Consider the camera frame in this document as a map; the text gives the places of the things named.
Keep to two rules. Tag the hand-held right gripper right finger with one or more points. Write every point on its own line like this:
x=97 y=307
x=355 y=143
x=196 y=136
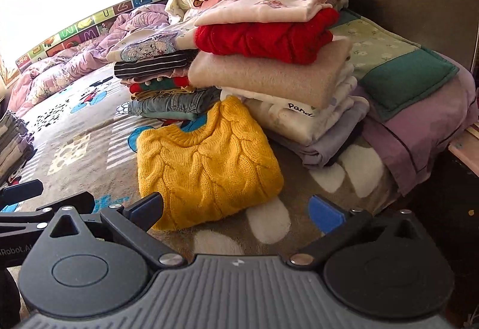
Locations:
x=325 y=213

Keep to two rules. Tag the purple duvet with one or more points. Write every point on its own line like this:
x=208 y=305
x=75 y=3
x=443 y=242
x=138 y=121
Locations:
x=45 y=82

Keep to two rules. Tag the stack of grey beige clothes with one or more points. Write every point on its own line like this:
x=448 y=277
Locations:
x=13 y=145

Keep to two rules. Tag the black striped garment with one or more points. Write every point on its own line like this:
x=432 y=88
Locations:
x=149 y=67

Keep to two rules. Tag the beige wool sweater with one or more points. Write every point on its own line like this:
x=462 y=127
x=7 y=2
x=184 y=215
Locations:
x=262 y=74

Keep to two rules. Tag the white floral folded garment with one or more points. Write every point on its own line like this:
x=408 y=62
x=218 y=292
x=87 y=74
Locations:
x=342 y=86

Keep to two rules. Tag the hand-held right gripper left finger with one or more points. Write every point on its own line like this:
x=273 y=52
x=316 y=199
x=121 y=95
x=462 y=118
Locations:
x=148 y=209

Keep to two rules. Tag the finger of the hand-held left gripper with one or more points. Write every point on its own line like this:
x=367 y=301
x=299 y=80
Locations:
x=22 y=188
x=84 y=203

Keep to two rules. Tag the pink wooden board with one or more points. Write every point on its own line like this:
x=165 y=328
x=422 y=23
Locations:
x=466 y=149

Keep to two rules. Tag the pink floral folded top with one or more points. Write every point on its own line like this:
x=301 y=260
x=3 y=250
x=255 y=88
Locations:
x=262 y=9

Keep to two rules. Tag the green patchwork pillow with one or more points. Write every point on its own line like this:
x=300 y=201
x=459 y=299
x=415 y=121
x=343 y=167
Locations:
x=393 y=63

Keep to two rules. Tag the stack of small folded clothes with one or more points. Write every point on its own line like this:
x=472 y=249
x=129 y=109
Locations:
x=172 y=103

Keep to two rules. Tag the red knit sweater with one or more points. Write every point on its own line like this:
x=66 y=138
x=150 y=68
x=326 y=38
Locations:
x=262 y=37

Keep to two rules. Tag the red green knit garment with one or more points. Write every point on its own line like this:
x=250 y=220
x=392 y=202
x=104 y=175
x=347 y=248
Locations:
x=179 y=81

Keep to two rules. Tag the lilac grey folded garment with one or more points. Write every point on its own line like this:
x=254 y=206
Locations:
x=329 y=149

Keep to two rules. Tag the cartoon mouse printed blanket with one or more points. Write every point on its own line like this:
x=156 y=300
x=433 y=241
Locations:
x=75 y=134

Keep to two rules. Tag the white printed top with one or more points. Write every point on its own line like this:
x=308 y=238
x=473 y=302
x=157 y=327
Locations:
x=149 y=46

